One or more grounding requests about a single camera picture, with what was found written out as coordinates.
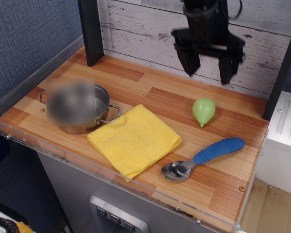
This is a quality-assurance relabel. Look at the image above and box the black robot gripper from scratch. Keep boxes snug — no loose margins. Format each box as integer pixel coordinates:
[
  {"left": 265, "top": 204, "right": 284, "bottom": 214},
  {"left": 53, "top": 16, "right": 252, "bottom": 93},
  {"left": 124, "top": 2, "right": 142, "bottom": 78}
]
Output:
[{"left": 171, "top": 7, "right": 245, "bottom": 84}]

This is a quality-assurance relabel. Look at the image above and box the green pear-shaped toy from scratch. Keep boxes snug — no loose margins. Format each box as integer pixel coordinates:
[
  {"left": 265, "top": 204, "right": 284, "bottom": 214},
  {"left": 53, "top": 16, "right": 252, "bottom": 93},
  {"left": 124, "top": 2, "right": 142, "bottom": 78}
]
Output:
[{"left": 192, "top": 98, "right": 216, "bottom": 127}]

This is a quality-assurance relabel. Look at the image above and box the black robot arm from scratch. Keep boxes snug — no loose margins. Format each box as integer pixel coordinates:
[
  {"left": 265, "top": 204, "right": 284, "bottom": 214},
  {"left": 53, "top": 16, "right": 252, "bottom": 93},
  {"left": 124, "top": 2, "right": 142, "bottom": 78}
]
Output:
[{"left": 171, "top": 0, "right": 245, "bottom": 85}]

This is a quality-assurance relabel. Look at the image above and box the stainless steel pot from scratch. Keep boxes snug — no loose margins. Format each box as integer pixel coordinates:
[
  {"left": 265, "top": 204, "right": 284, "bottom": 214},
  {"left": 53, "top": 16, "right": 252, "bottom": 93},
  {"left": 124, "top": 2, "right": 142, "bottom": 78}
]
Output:
[{"left": 39, "top": 82, "right": 121, "bottom": 134}]

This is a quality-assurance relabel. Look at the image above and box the yellow folded cloth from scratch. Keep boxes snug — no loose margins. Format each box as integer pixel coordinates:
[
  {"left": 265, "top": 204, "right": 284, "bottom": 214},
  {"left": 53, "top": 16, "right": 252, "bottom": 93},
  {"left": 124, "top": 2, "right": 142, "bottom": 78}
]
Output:
[{"left": 87, "top": 104, "right": 182, "bottom": 179}]

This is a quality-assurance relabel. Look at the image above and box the white cabinet with metal top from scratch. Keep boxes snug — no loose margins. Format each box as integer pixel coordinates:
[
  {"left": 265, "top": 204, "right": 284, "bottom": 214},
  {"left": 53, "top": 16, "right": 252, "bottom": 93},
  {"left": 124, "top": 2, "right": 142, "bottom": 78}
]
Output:
[{"left": 256, "top": 91, "right": 291, "bottom": 193}]

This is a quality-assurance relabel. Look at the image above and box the clear acrylic table guard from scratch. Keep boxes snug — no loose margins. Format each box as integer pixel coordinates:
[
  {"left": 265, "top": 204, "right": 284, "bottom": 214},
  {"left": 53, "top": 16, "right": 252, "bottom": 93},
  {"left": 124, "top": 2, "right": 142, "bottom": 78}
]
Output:
[{"left": 0, "top": 49, "right": 268, "bottom": 233}]

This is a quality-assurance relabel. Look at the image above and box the silver dispenser button panel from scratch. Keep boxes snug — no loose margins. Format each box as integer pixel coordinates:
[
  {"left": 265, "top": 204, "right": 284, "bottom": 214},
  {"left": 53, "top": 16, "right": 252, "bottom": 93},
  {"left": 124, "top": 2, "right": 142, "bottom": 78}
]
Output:
[{"left": 89, "top": 195, "right": 149, "bottom": 233}]

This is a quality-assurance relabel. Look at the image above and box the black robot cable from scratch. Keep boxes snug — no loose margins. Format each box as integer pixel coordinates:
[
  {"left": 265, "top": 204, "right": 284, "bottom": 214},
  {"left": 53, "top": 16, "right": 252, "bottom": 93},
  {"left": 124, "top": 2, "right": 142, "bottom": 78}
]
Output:
[{"left": 227, "top": 0, "right": 243, "bottom": 20}]

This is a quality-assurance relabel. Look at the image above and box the black vertical post right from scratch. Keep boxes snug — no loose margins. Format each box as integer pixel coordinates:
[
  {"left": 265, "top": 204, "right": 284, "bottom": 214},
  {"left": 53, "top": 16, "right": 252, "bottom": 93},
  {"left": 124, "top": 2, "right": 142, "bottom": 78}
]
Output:
[{"left": 262, "top": 39, "right": 291, "bottom": 120}]

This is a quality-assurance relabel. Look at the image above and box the black vertical post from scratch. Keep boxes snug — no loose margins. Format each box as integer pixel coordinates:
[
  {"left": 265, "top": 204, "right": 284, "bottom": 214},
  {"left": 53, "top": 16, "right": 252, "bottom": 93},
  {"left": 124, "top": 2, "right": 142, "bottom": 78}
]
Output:
[
  {"left": 78, "top": 0, "right": 104, "bottom": 67},
  {"left": 262, "top": 39, "right": 291, "bottom": 120}
]

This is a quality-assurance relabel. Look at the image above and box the blue-handled metal spoon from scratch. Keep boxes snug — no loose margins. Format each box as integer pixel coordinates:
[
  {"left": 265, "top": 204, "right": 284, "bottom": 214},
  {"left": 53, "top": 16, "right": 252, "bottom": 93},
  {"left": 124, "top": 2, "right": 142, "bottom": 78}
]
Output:
[{"left": 161, "top": 137, "right": 245, "bottom": 182}]

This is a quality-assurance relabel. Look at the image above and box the black vertical post left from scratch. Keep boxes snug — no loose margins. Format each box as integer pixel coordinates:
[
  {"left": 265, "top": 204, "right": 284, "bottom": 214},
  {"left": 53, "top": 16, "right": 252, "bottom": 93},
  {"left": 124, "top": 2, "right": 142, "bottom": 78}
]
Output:
[{"left": 78, "top": 0, "right": 104, "bottom": 67}]

